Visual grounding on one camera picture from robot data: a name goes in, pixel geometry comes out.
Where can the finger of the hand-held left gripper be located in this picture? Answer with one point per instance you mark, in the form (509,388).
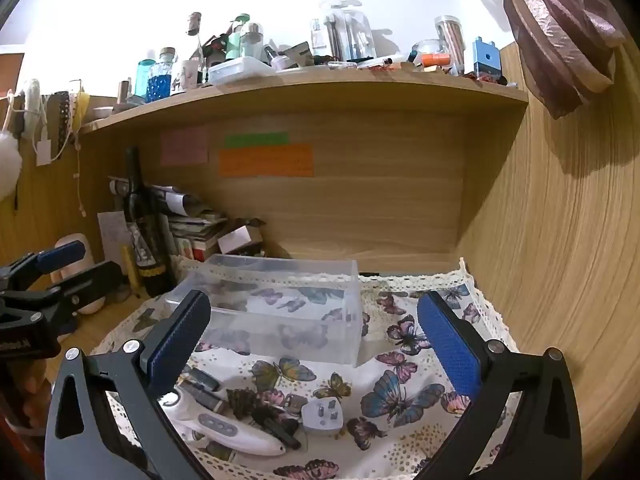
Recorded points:
(62,255)
(95,280)

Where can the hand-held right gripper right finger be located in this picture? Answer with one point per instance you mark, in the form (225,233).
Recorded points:
(447,345)

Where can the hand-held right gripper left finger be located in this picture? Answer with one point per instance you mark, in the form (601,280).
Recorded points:
(180,340)

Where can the person's left hand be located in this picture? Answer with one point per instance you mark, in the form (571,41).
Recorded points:
(27,400)

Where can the yellow tube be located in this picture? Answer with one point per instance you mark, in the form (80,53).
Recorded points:
(131,270)

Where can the dark grey shaver head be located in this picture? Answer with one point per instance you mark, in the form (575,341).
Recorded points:
(204,381)

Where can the white paper sheet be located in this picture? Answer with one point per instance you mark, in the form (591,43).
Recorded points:
(112,235)

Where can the butterfly print tablecloth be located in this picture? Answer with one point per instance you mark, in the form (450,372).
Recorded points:
(400,385)

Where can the dark wine bottle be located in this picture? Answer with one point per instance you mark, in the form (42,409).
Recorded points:
(145,240)

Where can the black hair claw clip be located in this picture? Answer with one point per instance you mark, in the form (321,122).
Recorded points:
(245,401)

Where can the white electric shaver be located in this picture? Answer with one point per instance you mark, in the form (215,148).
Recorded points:
(225,422)

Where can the clear plastic storage box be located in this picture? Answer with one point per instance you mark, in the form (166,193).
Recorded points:
(280,310)

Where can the white paper tag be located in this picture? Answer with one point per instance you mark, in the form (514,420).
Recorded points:
(44,151)

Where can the stack of books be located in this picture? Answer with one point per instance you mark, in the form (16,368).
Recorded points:
(192,232)

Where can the white fluffy pompom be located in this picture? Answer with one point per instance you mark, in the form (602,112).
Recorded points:
(7,157)

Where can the small white carton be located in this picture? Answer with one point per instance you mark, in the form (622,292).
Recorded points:
(236,238)

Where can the black lace ribbon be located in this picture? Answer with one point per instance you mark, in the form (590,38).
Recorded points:
(62,122)

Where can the white plug adapter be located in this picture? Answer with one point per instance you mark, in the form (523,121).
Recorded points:
(322,416)

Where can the yellow ribbon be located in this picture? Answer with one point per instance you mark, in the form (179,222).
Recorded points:
(80,110)

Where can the pink sticky note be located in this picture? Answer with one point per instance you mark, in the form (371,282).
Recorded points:
(184,146)

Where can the blue liquid bottle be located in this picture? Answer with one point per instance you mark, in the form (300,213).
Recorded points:
(149,80)

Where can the orange sticky note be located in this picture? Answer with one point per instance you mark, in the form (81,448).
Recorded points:
(267,161)

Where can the green sticky note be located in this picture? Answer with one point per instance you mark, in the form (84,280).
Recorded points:
(256,139)

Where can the clear glass bottle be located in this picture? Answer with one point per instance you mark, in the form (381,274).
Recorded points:
(167,67)

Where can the white flat plastic case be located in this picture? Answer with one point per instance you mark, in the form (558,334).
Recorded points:
(241,71)

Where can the wooden shelf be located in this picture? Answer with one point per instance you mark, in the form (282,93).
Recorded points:
(350,105)

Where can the small brown bottle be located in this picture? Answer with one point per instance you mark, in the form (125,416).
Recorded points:
(194,22)

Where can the green and white bottle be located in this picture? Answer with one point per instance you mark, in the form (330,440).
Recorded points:
(235,35)

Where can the orange tube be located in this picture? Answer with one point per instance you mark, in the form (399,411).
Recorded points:
(433,59)

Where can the blue plastic block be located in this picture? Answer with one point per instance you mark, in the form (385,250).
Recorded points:
(485,60)

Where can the clear cylinder jar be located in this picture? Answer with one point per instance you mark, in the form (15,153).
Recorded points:
(450,42)

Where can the clear pen package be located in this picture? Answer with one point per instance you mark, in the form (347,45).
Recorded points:
(345,32)

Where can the brown hanging bag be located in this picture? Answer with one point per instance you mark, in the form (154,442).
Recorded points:
(555,30)

